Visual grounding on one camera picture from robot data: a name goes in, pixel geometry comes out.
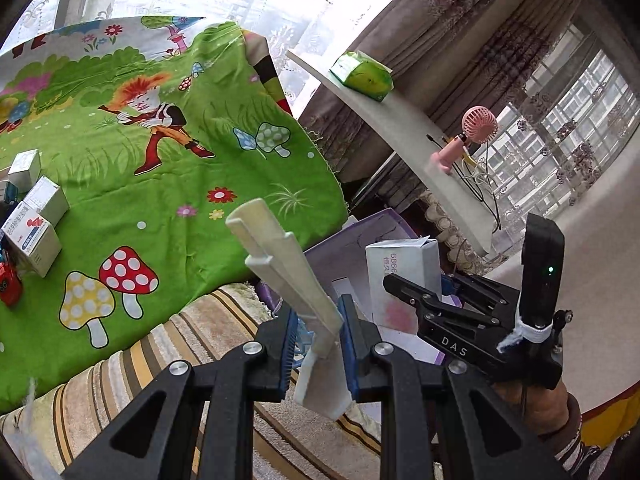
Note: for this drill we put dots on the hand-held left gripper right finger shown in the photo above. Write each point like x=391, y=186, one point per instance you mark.
x=348, y=345

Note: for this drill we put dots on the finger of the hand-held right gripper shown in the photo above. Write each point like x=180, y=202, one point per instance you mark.
x=415, y=292
x=485, y=292

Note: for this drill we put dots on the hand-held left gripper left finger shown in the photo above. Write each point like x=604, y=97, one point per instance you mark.
x=287, y=350

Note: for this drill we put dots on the white box with pink print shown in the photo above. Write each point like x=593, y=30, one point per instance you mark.
x=400, y=280

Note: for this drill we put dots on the white plastic bracket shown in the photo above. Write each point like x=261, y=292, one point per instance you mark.
x=295, y=270

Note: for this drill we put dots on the purple cardboard box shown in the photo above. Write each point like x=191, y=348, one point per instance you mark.
x=350, y=245

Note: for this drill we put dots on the person's right forearm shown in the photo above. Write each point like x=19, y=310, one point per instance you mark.
x=580, y=445

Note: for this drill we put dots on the person's right hand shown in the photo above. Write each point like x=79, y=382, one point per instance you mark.
x=537, y=407

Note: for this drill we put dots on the yellow cloth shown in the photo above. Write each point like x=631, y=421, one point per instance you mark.
x=607, y=420

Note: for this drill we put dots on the white shelf board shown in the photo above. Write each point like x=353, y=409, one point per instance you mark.
x=400, y=125

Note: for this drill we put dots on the pink handheld fan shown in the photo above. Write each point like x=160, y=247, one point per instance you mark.
x=479, y=122

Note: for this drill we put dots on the green cartoon printed blanket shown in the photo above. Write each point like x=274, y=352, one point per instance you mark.
x=175, y=200

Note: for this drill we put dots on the window security grille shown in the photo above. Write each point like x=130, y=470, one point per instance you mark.
x=575, y=125

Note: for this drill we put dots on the green tissue packet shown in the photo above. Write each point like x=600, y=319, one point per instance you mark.
x=362, y=77

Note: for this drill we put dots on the brown patterned curtain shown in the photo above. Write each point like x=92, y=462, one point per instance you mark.
x=435, y=50

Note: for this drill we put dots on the white medicine box red label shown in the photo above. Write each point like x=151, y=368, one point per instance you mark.
x=32, y=242

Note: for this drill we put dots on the white cube box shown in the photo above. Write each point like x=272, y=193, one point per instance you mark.
x=47, y=201

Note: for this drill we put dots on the red toy car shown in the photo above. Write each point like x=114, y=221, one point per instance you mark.
x=10, y=284

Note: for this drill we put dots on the white grey box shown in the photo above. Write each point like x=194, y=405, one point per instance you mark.
x=25, y=167

